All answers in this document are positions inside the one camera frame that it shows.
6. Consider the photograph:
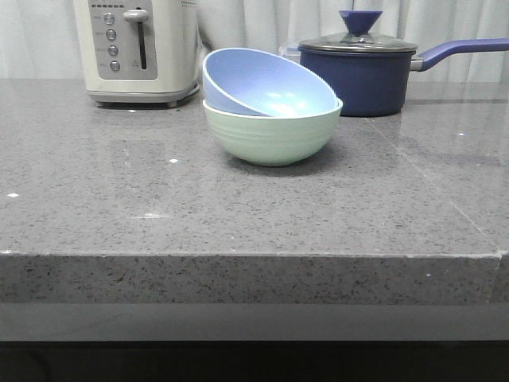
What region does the blue bowl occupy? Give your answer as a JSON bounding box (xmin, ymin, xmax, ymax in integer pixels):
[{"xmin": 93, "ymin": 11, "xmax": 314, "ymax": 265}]
[{"xmin": 202, "ymin": 48, "xmax": 337, "ymax": 118}]

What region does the clear plastic container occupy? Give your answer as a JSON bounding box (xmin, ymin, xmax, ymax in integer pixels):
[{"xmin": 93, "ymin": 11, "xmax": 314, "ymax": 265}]
[{"xmin": 278, "ymin": 42, "xmax": 301, "ymax": 64}]

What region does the green bowl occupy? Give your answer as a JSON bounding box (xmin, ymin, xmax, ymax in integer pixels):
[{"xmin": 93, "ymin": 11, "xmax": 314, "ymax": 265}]
[{"xmin": 202, "ymin": 99, "xmax": 343, "ymax": 166}]

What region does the glass pot lid blue knob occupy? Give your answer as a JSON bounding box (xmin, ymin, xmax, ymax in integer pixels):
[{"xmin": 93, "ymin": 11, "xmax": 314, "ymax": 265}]
[{"xmin": 298, "ymin": 10, "xmax": 418, "ymax": 53}]

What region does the white curtain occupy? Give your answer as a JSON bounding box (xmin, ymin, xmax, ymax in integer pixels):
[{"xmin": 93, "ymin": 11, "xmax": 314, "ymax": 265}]
[{"xmin": 1, "ymin": 1, "xmax": 508, "ymax": 79}]

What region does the cream toaster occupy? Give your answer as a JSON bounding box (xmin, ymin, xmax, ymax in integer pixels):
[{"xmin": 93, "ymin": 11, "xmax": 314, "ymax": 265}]
[{"xmin": 73, "ymin": 0, "xmax": 200, "ymax": 104}]

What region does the dark blue saucepan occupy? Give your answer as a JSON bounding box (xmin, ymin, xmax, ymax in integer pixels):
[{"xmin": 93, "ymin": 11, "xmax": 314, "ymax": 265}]
[{"xmin": 298, "ymin": 38, "xmax": 508, "ymax": 117}]

